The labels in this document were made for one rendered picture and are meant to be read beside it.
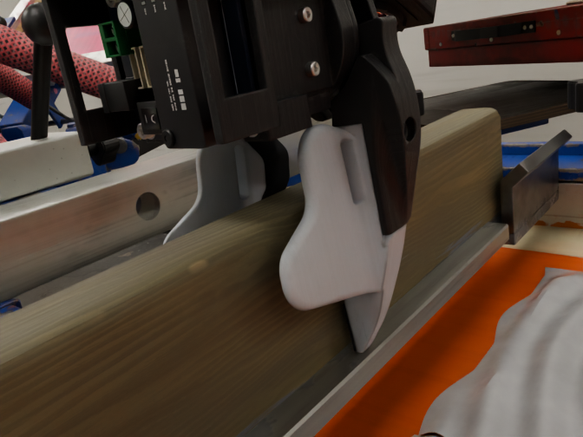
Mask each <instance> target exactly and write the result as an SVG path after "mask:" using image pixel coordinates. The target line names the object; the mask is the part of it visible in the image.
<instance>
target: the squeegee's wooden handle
mask: <svg viewBox="0 0 583 437"><path fill-rule="evenodd" d="M502 179H503V171H502V150H501V117H500V115H499V114H498V112H497V110H495V109H492V108H467V109H461V110H459V111H457V112H455V113H453V114H450V115H448V116H446V117H443V118H441V119H440V120H438V121H434V122H432V123H430V124H428V125H427V126H424V127H421V146H420V153H419V160H418V166H417V173H416V185H415V191H414V198H413V205H412V212H411V217H410V219H409V222H408V223H407V224H406V232H405V239H404V245H403V254H402V259H401V263H400V267H399V271H398V274H397V278H396V284H395V289H394V291H393V295H392V298H391V301H390V306H389V308H390V307H391V306H393V305H394V304H395V303H396V302H397V301H398V300H400V299H401V298H402V297H403V296H404V295H405V294H406V293H408V292H409V291H410V290H411V289H412V288H413V287H415V286H416V285H417V284H418V283H419V282H420V281H422V280H423V279H424V278H425V277H426V276H427V275H428V274H430V272H431V271H432V270H434V269H435V268H436V267H437V266H438V265H439V264H440V263H441V262H443V261H444V260H445V259H446V258H447V257H448V256H450V255H451V254H452V253H453V252H454V251H455V250H457V249H458V248H459V247H460V246H461V245H462V244H463V243H465V242H466V241H467V240H468V239H469V238H470V237H472V236H473V235H474V234H475V233H476V232H477V231H479V230H480V229H481V228H482V227H483V226H484V225H485V224H486V223H487V222H492V223H501V184H500V183H501V180H502ZM304 211H305V195H304V190H303V186H302V182H300V183H297V184H296V185H294V186H291V187H288V188H286V189H285V190H283V191H281V192H277V193H275V194H273V195H271V196H269V197H267V198H265V199H262V200H260V201H258V202H256V203H254V204H251V205H249V206H247V207H245V208H242V209H240V210H238V211H236V212H233V213H231V214H229V215H227V216H225V217H223V218H220V219H218V220H215V221H213V222H212V223H210V224H208V225H204V226H202V227H201V228H198V229H196V230H194V231H192V232H189V233H187V234H185V235H183V236H181V237H178V238H176V239H174V240H171V241H169V242H167V243H165V244H163V245H160V246H158V247H156V248H154V249H152V250H150V251H147V252H145V253H142V254H141V255H139V256H137V257H134V258H131V259H129V260H128V261H125V262H123V263H121V264H118V265H116V266H114V267H112V268H110V269H108V270H105V271H103V272H101V273H98V274H96V275H94V276H92V277H89V278H87V279H85V280H83V281H81V282H79V283H77V284H74V285H71V286H69V287H68V288H66V289H64V290H60V291H58V292H57V293H55V294H52V295H50V296H48V297H45V298H43V299H41V300H39V301H37V302H34V303H32V304H30V305H28V306H25V307H23V308H21V309H20V310H16V311H14V312H12V313H10V314H9V315H6V316H3V317H1V318H0V437H244V436H245V435H246V434H247V433H248V432H249V431H251V430H252V429H253V428H254V427H255V426H256V425H258V424H259V423H260V422H261V421H262V420H263V419H264V418H265V417H266V416H267V415H268V414H269V413H271V412H272V411H273V410H274V409H275V408H276V407H277V406H279V405H280V404H281V403H282V402H283V401H284V400H286V399H287V398H288V397H289V396H290V395H291V394H293V393H294V392H295V391H296V390H297V389H298V388H300V387H301V386H302V385H303V384H304V383H305V382H307V381H308V380H309V379H310V378H311V377H312V376H313V375H315V374H316V373H317V372H318V371H319V370H320V369H321V368H322V367H323V366H324V365H325V364H326V363H327V362H329V361H330V360H331V359H332V358H333V357H334V356H336V355H337V354H338V353H339V352H340V351H341V350H342V349H344V348H345V347H346V346H347V345H348V344H349V343H351V338H350V332H349V328H348V324H347V321H346V317H345V314H344V306H343V304H344V300H342V301H338V302H335V303H330V304H327V305H325V306H322V307H318V308H316V309H313V310H296V309H294V308H293V307H292V306H291V305H290V304H289V303H288V301H287V300H286V298H285V295H284V292H283V290H282V285H281V281H280V275H279V263H280V259H281V255H282V253H283V251H284V249H285V247H286V246H287V244H288V242H289V241H290V239H291V237H292V235H293V233H294V232H295V230H296V229H297V227H298V224H299V223H300V221H301V219H302V217H303V215H304Z"/></svg>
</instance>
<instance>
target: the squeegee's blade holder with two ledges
mask: <svg viewBox="0 0 583 437"><path fill-rule="evenodd" d="M508 240H509V231H508V224H503V223H492V222H487V223H486V224H485V225H484V226H483V227H482V228H481V229H480V230H479V231H477V232H476V233H475V234H474V235H473V236H472V237H470V238H469V239H468V240H467V241H466V242H465V243H463V244H462V245H461V246H460V247H459V248H458V249H457V250H455V251H454V252H453V253H452V254H451V255H450V256H448V257H447V258H446V259H445V260H444V261H443V262H441V263H440V264H439V265H438V266H437V267H436V268H435V269H434V270H432V271H431V272H430V274H428V275H427V276H426V277H425V278H424V279H423V280H422V281H420V282H419V283H418V284H417V285H416V286H415V287H413V288H412V289H411V290H410V291H409V292H408V293H406V294H405V295H404V296H403V297H402V298H401V299H400V300H398V301H397V302H396V303H395V304H394V305H393V306H391V307H390V308H389V309H388V311H387V314H386V316H385V318H384V320H383V324H382V326H381V328H380V330H379V331H378V332H377V336H376V338H375V340H374V341H373V343H372V344H371V345H370V346H369V347H368V348H367V349H366V350H365V351H364V352H363V353H358V352H356V351H354V349H353V345H352V342H351V343H349V344H348V345H347V346H346V347H345V348H344V349H342V350H341V351H340V352H339V353H338V354H337V355H336V356H334V357H333V358H332V359H331V360H330V361H329V362H327V363H326V364H325V365H324V366H323V367H322V368H321V369H320V370H319V371H318V372H317V373H316V374H315V375H313V376H312V377H311V378H310V379H309V380H308V381H307V382H305V383H304V384H303V385H302V386H301V387H300V388H298V389H297V390H296V391H295V392H294V393H293V394H291V395H290V396H289V397H288V398H287V399H286V400H284V401H283V402H282V403H281V404H280V405H279V406H277V407H276V408H275V409H274V410H273V411H272V412H271V413H269V414H268V415H267V416H266V417H265V418H264V419H263V420H262V421H261V422H260V423H259V424H258V425H256V426H255V427H254V428H253V429H252V430H251V431H249V432H248V433H247V434H246V435H245V436H244V437H314V436H315V435H316V434H317V433H318V432H319V431H320V430H321V429H322V428H323V427H324V426H325V425H326V424H327V423H328V422H329V421H330V420H331V419H332V418H333V417H334V416H335V414H336V413H337V412H338V411H339V410H340V409H341V408H342V407H343V406H344V405H345V404H346V403H347V402H348V401H349V400H350V399H351V398H352V397H353V396H354V395H355V394H356V393H357V392H358V391H359V390H360V389H361V388H362V387H363V386H364V385H365V384H366V383H367V382H368V381H369V380H370V379H371V378H372V377H373V376H374V375H375V374H376V373H377V372H378V371H379V370H380V369H381V368H382V367H383V366H384V365H385V364H386V363H387V362H388V361H389V360H390V359H391V358H392V357H393V356H394V355H395V354H396V353H397V352H398V351H399V350H400V349H401V348H402V347H403V346H404V345H405V344H406V343H407V342H408V341H409V340H410V339H411V338H412V337H413V335H414V334H415V333H416V332H417V331H418V330H419V329H420V328H421V327H422V326H423V325H424V324H425V323H426V322H427V321H428V320H429V319H430V318H431V317H432V316H433V315H434V314H435V313H436V312H437V311H438V310H439V309H440V308H441V307H442V306H443V305H444V304H445V303H446V302H447V301H448V300H449V299H450V298H451V297H452V296H453V295H454V294H455V293H456V292H457V291H458V290H459V289H460V288H461V287H462V286H463V285H464V284H465V283H466V282H467V281H468V280H469V279H470V278H471V277H472V276H473V275H474V274H475V273H476V272H477V271H478V270H479V269H480V268H481V267H482V266H483V265H484V264H485V263H487V261H488V260H489V259H490V258H491V257H492V256H493V255H494V254H495V253H496V252H497V251H498V250H499V249H500V248H501V247H502V246H503V245H504V244H505V243H506V242H507V241H508Z"/></svg>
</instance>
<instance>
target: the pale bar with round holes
mask: <svg viewBox="0 0 583 437"><path fill-rule="evenodd" d="M306 129H307V128H306ZM306 129H304V130H301V131H298V132H296V133H294V134H289V135H286V136H284V137H281V138H278V140H279V141H280V142H281V143H282V144H283V145H284V146H285V148H286V149H287V152H288V154H289V169H290V177H292V176H295V175H297V174H299V173H300V172H299V169H298V144H299V141H300V139H301V136H302V134H303V133H304V131H305V130H306ZM197 150H198V149H181V150H179V151H176V152H173V153H168V154H165V155H162V156H159V157H156V158H153V159H151V160H145V161H142V162H140V163H136V164H133V165H131V166H125V167H123V168H120V169H117V170H114V171H111V172H108V173H103V174H100V175H97V176H95V177H91V178H88V179H84V180H80V181H77V182H75V183H72V184H68V185H66V186H61V187H57V188H55V189H52V190H49V191H46V192H41V193H38V194H36V195H32V196H29V197H27V198H24V199H19V200H16V201H13V202H9V203H7V204H4V205H0V303H2V302H4V301H6V300H9V299H11V298H12V297H16V296H18V295H20V294H23V293H24V292H26V291H29V290H32V289H35V288H36V287H38V286H41V285H43V284H46V283H48V282H50V281H52V280H55V279H57V278H59V277H62V276H64V275H67V274H69V273H70V272H72V271H76V270H78V269H81V268H82V267H84V266H87V265H89V264H92V263H94V262H96V261H98V260H101V259H103V258H106V257H108V256H110V255H113V254H115V253H116V252H119V251H122V250H125V249H127V248H128V247H130V246H133V245H136V244H139V243H140V242H142V241H145V240H147V239H149V238H152V237H154V236H156V235H159V234H161V233H163V232H166V231H168V230H171V229H173V228H174V227H175V226H176V225H177V224H178V223H179V222H180V221H181V219H182V218H183V217H184V216H185V215H186V214H187V213H188V212H189V211H190V209H191V208H192V207H193V205H194V203H195V201H196V199H197V195H198V180H197V171H196V153H197Z"/></svg>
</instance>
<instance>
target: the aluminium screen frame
mask: <svg viewBox="0 0 583 437"><path fill-rule="evenodd" d="M558 190H559V199H558V200H557V201H556V202H555V203H554V204H553V205H552V206H551V208H550V209H549V210H548V211H547V212H546V213H545V214H544V215H543V216H542V217H541V218H540V219H539V220H538V221H537V222H536V223H535V225H544V226H554V227H565V228H576V229H583V182H582V181H559V189H558Z"/></svg>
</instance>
